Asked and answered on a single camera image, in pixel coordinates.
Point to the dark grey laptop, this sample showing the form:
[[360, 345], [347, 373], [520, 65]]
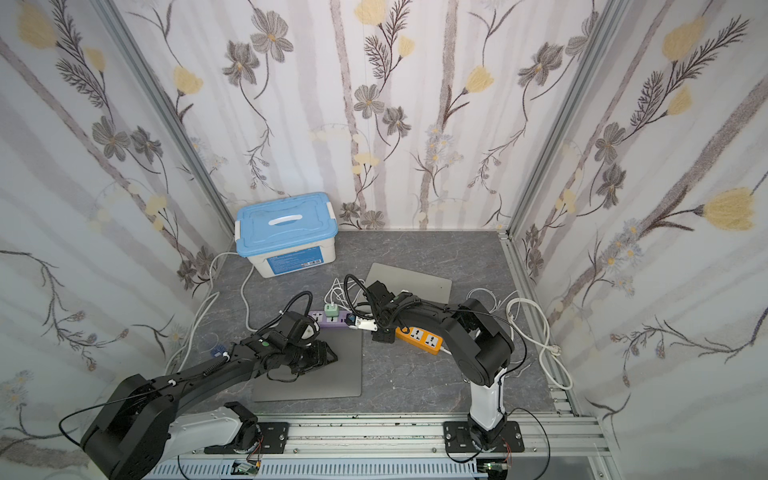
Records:
[[342, 378]]

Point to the aluminium rail frame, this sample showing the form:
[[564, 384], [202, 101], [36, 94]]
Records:
[[404, 446]]

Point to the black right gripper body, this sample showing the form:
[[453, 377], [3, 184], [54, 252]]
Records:
[[382, 311]]

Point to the orange power strip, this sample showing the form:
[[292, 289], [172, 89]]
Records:
[[421, 339]]

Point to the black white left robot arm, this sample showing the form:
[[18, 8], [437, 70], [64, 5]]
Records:
[[132, 429]]

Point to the silver apple laptop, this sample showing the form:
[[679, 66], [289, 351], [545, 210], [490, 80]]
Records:
[[396, 280]]

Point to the purple power strip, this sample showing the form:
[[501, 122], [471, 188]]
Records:
[[325, 322]]

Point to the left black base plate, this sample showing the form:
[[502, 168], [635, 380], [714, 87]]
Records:
[[261, 437]]

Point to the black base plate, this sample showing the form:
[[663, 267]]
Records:
[[261, 437], [467, 437]]

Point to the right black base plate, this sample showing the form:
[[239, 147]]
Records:
[[467, 437]]

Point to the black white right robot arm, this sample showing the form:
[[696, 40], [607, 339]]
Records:
[[480, 347]]

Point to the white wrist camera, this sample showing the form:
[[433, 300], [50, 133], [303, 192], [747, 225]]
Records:
[[364, 324], [309, 330]]

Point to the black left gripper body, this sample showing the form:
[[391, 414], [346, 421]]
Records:
[[318, 354]]

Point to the green usb charger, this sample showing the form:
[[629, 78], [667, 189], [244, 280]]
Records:
[[331, 310]]

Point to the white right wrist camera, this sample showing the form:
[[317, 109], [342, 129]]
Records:
[[364, 324]]

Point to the blue lid storage box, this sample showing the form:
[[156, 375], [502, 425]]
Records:
[[287, 235]]

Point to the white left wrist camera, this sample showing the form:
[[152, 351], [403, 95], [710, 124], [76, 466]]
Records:
[[309, 330]]

